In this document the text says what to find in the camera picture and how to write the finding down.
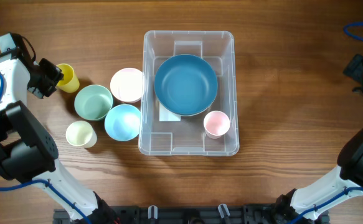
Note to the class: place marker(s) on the cream plastic cup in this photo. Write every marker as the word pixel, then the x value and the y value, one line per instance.
pixel 81 134

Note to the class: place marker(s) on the dark blue bowl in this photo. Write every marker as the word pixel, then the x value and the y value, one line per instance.
pixel 186 85

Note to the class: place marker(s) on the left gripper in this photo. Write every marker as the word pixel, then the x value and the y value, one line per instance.
pixel 57 76

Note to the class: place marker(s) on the pale pink small bowl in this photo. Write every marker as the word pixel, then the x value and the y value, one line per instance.
pixel 127 85

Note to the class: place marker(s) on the pink plastic cup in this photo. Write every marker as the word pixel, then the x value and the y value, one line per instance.
pixel 216 124

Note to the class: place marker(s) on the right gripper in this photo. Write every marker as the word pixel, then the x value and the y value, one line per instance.
pixel 357 66

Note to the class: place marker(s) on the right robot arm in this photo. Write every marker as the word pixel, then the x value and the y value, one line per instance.
pixel 342 183

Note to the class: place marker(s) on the white label in container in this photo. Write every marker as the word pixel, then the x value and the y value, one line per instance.
pixel 165 115

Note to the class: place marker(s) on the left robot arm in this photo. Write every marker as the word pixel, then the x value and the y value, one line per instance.
pixel 28 153

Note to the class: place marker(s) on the yellow plastic cup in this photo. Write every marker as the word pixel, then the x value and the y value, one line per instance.
pixel 70 82

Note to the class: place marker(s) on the mint green small bowl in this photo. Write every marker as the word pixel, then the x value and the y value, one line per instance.
pixel 93 102

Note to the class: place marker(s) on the clear plastic storage container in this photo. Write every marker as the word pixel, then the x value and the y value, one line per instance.
pixel 187 136

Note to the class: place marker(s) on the light blue small bowl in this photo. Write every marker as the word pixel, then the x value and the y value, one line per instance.
pixel 122 122

